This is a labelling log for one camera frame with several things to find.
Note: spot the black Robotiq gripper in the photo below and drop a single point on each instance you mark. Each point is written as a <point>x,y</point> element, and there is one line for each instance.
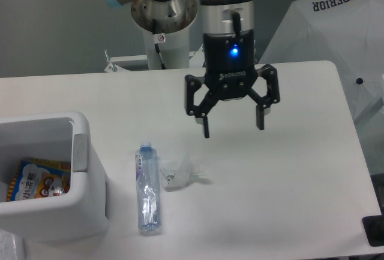
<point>230,74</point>

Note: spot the clear plastic wrapper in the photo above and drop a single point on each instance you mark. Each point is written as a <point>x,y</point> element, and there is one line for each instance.
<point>179,171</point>

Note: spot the clear plastic water bottle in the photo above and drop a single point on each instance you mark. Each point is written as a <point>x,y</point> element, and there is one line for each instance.
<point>148,189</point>

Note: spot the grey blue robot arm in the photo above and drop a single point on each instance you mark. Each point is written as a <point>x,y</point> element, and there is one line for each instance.
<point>219,16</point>

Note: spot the white plastic trash can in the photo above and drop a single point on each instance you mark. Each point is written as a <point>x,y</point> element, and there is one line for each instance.
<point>63,137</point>

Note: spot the white Superior umbrella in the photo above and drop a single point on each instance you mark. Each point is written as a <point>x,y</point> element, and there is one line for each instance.
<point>349,33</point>

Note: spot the black device at table edge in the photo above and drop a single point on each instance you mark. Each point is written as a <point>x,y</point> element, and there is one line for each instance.
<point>373,226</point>

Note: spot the colourful snack packet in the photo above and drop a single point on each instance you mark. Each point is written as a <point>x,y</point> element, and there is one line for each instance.
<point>39,178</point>

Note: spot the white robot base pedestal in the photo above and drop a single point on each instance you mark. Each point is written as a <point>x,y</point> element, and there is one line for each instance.
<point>167,50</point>

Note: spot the white metal mounting bracket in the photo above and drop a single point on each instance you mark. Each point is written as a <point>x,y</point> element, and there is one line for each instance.
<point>125,63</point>

